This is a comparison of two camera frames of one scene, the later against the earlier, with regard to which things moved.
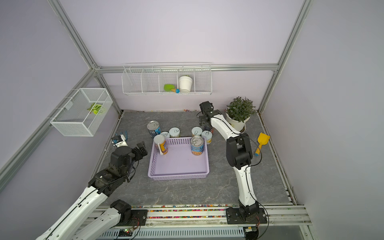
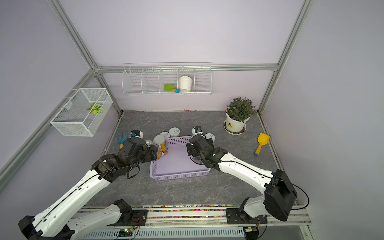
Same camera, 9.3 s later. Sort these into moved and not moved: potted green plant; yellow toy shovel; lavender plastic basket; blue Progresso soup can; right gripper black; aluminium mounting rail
Moved: blue Progresso soup can; right gripper black
Not moved: yellow toy shovel; aluminium mounting rail; lavender plastic basket; potted green plant
